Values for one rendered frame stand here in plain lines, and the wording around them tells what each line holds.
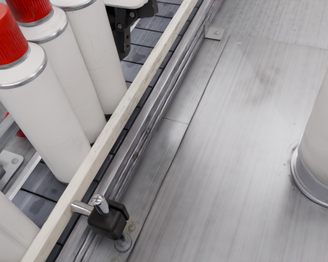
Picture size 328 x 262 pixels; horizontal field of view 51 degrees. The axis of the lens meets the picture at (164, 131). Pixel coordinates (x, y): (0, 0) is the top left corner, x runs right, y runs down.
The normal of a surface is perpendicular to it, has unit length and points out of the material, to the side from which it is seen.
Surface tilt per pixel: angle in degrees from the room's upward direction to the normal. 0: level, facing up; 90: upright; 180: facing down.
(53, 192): 0
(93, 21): 90
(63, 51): 90
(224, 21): 0
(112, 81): 90
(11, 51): 90
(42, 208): 0
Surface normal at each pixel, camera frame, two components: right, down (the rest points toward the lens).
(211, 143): -0.11, -0.60
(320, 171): -0.80, 0.54
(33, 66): 0.55, -0.20
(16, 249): 0.75, 0.48
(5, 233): 0.89, 0.29
